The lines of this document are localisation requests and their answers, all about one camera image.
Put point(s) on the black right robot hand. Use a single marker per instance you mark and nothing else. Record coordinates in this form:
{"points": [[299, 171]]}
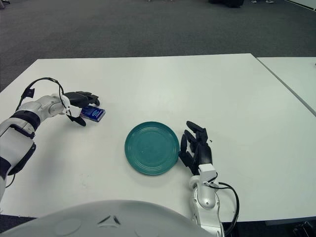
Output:
{"points": [[203, 153]]}

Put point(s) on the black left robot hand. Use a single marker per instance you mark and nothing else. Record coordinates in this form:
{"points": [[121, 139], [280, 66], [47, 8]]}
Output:
{"points": [[79, 96]]}

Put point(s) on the blue gum pack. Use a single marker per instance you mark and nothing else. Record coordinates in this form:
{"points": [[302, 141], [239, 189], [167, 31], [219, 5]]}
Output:
{"points": [[95, 113]]}

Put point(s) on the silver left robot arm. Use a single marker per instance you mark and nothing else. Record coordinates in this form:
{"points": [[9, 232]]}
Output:
{"points": [[14, 140]]}

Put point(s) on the teal round plate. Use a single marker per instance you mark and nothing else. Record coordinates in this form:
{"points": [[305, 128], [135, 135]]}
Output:
{"points": [[150, 148]]}

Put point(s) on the white adjacent table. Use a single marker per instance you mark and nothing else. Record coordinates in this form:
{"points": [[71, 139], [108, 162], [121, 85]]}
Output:
{"points": [[296, 79]]}

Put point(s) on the grey robot torso shell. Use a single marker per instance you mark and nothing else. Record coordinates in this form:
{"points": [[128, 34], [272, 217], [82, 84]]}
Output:
{"points": [[98, 222]]}

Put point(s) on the dark object under table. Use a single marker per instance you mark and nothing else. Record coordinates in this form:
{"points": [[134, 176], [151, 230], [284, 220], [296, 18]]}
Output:
{"points": [[306, 228]]}

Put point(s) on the black background furniture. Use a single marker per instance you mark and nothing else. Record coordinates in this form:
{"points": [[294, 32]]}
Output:
{"points": [[227, 3]]}

